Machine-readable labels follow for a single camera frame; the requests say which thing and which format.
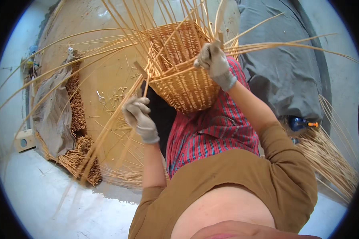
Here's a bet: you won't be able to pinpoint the flat wooden stick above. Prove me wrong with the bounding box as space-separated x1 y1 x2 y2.
133 61 149 79

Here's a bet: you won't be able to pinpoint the small wooden box with hole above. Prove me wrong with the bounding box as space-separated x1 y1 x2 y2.
14 128 36 153

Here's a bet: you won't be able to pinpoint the person's right hand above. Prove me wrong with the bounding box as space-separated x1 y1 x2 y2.
193 42 238 92

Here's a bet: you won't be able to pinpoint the round brown work board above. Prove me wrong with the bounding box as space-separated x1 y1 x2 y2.
33 0 241 189

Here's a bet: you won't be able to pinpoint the woven wicker basket with stakes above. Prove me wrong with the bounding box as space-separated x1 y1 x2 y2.
0 0 359 114

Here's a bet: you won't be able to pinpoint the large grey tarp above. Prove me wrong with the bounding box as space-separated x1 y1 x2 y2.
236 0 333 127

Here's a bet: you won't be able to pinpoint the person's left hand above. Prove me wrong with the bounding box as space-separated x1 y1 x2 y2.
122 96 160 144

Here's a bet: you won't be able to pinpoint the person's body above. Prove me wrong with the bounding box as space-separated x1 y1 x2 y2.
128 121 322 239

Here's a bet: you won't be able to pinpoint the crumpled grey cloth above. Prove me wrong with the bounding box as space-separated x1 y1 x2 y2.
32 47 77 158

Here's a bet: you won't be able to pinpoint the scattered willow offcuts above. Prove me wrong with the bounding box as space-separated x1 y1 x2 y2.
106 86 129 109

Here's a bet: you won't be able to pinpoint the person's legs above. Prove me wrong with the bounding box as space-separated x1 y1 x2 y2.
140 57 261 180

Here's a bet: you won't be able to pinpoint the long willow weaving rods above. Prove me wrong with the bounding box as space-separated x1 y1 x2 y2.
78 73 151 186

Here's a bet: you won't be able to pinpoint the bundle of short willow rods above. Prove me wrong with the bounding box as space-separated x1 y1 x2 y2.
65 50 87 132
36 131 103 187

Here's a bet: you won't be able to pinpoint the heap of long willow rods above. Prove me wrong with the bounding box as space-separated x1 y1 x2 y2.
292 94 359 205

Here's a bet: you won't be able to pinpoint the blue spray bottle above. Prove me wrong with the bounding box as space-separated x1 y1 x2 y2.
287 115 319 132

